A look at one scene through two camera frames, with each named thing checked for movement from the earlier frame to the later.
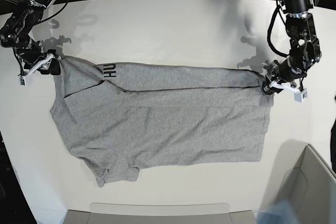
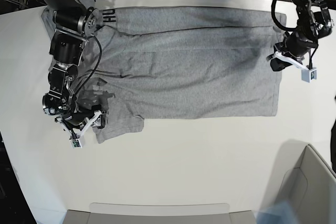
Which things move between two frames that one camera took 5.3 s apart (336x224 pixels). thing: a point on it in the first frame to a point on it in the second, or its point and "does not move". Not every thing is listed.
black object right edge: (333, 142) does not move
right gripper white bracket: (274, 86) to (276, 64)
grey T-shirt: (117, 118) to (178, 62)
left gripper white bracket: (54, 68) to (97, 114)
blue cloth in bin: (281, 213) does not move
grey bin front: (130, 213) does not move
